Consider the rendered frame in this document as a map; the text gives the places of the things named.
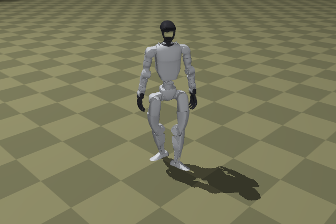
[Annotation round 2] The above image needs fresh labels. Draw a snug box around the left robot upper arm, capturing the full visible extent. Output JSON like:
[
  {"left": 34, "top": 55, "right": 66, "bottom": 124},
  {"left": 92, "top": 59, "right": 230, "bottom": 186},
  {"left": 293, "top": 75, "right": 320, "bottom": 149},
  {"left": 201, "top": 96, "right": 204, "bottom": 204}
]
[{"left": 180, "top": 44, "right": 195, "bottom": 75}]

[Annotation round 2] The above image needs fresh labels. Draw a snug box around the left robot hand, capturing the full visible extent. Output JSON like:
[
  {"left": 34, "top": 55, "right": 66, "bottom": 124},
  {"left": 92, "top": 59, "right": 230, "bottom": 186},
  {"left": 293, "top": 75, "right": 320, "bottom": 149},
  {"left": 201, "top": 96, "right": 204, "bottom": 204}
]
[{"left": 189, "top": 89, "right": 197, "bottom": 109}]

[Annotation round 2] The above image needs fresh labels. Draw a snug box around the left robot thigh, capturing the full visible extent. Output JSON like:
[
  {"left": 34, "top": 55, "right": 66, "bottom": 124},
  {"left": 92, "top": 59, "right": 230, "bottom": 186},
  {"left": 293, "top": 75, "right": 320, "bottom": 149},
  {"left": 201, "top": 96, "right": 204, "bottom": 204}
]
[{"left": 171, "top": 90, "right": 190, "bottom": 136}]

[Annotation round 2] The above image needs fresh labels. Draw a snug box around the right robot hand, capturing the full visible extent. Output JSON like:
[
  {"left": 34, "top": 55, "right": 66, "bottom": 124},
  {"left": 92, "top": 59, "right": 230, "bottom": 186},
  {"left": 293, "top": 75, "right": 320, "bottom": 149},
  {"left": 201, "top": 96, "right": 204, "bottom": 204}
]
[{"left": 137, "top": 93, "right": 145, "bottom": 112}]

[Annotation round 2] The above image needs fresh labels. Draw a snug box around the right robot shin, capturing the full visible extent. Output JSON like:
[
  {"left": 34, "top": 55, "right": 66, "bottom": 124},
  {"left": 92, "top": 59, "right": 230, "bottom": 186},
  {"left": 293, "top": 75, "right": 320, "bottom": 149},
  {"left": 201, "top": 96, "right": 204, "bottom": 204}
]
[{"left": 152, "top": 130, "right": 165, "bottom": 155}]

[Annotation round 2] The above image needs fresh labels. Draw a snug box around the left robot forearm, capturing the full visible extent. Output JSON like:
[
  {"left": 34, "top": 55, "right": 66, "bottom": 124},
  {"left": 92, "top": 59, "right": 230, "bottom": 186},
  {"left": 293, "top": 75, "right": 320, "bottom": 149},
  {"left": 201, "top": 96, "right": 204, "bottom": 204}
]
[{"left": 187, "top": 73, "right": 196, "bottom": 93}]

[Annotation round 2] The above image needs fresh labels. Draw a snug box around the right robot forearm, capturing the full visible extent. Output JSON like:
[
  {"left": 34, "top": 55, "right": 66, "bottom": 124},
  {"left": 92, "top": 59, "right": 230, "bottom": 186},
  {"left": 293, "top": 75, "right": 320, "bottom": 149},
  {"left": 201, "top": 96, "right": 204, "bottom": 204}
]
[{"left": 137, "top": 70, "right": 148, "bottom": 97}]

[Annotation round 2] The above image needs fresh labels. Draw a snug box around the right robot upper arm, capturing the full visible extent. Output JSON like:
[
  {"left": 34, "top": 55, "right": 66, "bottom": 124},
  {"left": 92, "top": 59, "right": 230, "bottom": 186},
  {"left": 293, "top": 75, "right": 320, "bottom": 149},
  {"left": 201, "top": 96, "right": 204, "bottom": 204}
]
[{"left": 143, "top": 46, "right": 156, "bottom": 78}]

